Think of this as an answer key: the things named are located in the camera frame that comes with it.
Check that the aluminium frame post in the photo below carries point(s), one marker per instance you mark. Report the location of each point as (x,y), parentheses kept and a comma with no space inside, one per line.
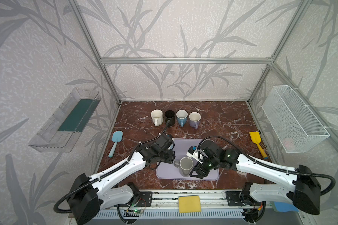
(80,19)

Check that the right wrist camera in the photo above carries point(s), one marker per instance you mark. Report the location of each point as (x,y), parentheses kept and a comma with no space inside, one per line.
(197,154)

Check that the yellow item on table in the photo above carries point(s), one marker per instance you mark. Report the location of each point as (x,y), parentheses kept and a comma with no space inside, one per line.
(256,139)

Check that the light blue silicone spatula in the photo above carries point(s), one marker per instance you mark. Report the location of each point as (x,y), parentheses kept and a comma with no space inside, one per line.
(116,137)

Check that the white wire basket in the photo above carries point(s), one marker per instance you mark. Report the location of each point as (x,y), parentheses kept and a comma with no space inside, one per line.
(294,123)

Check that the white faceted mug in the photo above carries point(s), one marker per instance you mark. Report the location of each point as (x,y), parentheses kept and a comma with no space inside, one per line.
(157,117)

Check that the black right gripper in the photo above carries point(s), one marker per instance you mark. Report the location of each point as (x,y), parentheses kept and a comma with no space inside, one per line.
(201,167)

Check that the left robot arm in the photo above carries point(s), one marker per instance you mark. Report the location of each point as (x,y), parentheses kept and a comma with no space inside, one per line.
(90,194)

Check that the grey mug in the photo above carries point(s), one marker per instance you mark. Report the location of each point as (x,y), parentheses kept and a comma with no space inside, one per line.
(184,165)

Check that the blue sponge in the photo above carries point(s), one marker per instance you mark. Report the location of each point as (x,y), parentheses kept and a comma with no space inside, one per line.
(283,207)

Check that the clear plastic wall bin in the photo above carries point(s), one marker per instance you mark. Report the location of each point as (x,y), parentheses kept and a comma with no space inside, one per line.
(63,129)

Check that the yellow sponge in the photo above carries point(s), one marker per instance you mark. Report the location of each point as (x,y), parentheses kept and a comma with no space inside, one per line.
(189,204)

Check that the lavender plastic tray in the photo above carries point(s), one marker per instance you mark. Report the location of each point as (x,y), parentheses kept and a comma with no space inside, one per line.
(169,171)

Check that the lavender mug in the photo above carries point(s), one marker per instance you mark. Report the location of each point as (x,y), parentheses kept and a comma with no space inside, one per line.
(194,119)

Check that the blue polka dot mug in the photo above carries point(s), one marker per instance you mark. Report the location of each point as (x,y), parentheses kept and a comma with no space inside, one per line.
(182,117)

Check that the green circuit board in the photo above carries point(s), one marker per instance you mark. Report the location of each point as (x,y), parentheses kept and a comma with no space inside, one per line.
(134,213)

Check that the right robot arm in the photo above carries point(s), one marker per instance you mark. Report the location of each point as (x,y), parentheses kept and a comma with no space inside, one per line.
(297,186)

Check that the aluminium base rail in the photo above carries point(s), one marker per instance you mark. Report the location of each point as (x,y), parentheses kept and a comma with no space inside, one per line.
(215,204)

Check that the black mug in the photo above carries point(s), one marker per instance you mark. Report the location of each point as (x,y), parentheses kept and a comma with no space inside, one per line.
(170,118)

